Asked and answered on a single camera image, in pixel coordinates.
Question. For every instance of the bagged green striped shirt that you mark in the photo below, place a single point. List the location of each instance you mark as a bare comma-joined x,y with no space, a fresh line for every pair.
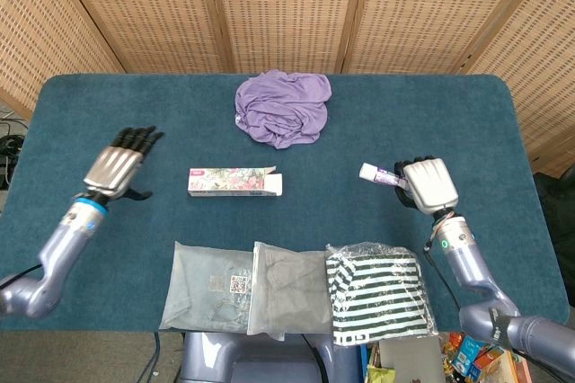
382,293

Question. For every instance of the bagged denim garment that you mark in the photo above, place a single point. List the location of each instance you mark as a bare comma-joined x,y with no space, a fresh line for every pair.
202,284

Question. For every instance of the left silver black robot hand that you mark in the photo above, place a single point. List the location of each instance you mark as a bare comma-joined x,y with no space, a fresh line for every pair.
112,165

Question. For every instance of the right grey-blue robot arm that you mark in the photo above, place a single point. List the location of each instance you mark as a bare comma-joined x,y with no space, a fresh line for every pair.
462,257

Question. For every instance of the purple toothpaste tube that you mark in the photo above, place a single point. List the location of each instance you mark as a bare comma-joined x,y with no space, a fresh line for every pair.
377,173

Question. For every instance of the grey-blue robot torso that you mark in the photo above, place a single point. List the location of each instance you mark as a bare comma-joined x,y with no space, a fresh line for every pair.
211,356

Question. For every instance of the wicker folding screen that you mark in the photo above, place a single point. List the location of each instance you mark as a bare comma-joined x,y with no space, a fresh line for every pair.
287,5

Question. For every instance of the grey flat board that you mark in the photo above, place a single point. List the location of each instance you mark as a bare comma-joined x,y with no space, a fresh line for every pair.
411,360

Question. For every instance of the bagged grey garment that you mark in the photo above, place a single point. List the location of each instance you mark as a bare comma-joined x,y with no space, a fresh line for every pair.
287,293

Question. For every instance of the blue carpet table cover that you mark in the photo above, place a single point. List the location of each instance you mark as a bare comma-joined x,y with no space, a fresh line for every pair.
314,212

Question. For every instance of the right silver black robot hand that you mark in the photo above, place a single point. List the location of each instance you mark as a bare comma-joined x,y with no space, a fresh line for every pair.
431,185

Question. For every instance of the crumpled purple cloth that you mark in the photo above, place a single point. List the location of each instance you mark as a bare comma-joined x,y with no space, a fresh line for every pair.
283,109

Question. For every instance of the orange-red snack packet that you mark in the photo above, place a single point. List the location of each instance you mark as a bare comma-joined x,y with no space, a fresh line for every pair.
489,359

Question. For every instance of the blue cookie snack package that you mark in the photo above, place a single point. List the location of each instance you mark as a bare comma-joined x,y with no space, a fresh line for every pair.
466,356

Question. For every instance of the floral toothpaste box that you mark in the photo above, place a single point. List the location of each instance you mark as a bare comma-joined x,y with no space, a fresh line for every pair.
224,180

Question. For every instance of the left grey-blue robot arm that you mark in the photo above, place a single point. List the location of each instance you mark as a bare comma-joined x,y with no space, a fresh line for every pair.
58,248

